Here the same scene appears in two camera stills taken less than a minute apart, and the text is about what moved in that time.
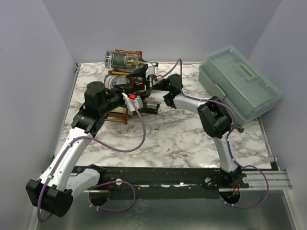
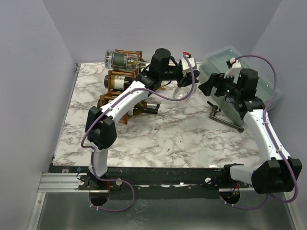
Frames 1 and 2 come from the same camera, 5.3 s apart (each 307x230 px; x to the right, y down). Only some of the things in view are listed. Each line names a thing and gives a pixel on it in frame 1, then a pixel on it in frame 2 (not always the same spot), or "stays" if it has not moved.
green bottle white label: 147,108 stays
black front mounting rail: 166,183 stays
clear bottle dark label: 123,61 stays
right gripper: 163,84 to 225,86
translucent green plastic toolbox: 250,95 stays
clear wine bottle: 111,80 to 182,92
